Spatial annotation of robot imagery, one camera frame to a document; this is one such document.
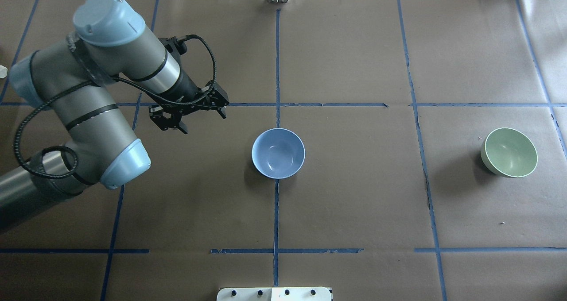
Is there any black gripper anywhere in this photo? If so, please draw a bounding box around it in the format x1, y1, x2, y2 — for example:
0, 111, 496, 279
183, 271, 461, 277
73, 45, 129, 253
148, 83, 229, 135

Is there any blue bowl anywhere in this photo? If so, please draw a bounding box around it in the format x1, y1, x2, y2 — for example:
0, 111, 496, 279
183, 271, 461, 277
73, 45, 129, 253
251, 128, 306, 179

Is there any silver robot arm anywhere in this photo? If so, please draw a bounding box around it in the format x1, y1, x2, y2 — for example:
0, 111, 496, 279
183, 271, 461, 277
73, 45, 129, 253
0, 0, 229, 232

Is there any green bowl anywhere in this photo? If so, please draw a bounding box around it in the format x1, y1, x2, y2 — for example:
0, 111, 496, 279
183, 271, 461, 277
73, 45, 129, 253
480, 127, 539, 178

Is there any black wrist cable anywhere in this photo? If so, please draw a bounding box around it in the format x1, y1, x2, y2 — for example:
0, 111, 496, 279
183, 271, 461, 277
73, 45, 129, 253
13, 35, 217, 179

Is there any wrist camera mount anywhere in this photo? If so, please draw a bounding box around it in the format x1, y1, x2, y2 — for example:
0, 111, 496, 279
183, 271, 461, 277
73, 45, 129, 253
158, 36, 187, 60

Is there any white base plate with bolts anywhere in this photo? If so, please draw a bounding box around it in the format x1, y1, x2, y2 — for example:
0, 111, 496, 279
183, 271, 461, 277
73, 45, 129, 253
216, 286, 334, 301

